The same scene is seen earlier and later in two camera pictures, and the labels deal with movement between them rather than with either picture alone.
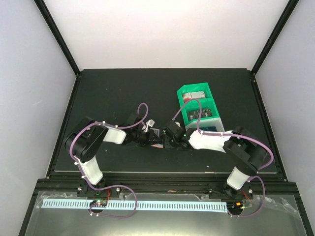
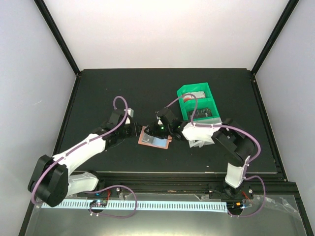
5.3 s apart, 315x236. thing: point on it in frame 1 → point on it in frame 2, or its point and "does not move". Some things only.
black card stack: (194, 115) does not move
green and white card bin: (210, 120) does not move
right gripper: (167, 143) → (153, 132)
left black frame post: (57, 36) does not move
